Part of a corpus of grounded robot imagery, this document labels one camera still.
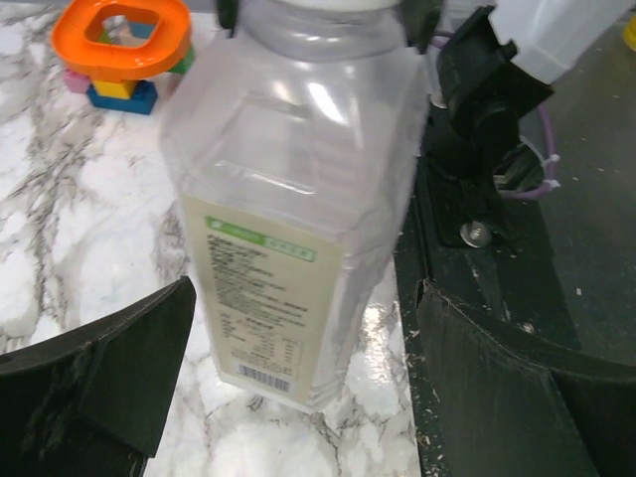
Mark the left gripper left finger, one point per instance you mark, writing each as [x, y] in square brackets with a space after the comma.
[94, 401]

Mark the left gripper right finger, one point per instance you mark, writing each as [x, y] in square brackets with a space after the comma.
[515, 404]

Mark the square clear juice bottle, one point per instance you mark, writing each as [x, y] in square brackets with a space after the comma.
[292, 145]

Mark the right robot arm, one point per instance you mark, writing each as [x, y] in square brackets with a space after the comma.
[499, 65]

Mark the black front rail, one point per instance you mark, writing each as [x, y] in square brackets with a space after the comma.
[569, 277]

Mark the orange ring toy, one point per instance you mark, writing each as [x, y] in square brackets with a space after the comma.
[76, 38]

